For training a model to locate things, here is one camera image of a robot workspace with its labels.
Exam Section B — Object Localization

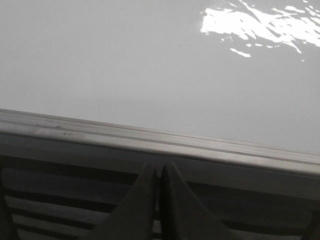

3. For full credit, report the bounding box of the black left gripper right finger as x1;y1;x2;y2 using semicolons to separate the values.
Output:
159;163;240;240

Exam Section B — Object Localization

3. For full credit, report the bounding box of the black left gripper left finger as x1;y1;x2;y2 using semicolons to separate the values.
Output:
98;163;158;240

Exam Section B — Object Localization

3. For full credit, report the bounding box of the dark slatted chair back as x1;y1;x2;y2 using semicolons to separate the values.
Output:
0;156;320;240

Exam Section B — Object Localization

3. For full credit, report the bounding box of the white whiteboard with aluminium frame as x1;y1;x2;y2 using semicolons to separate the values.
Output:
0;0;320;201

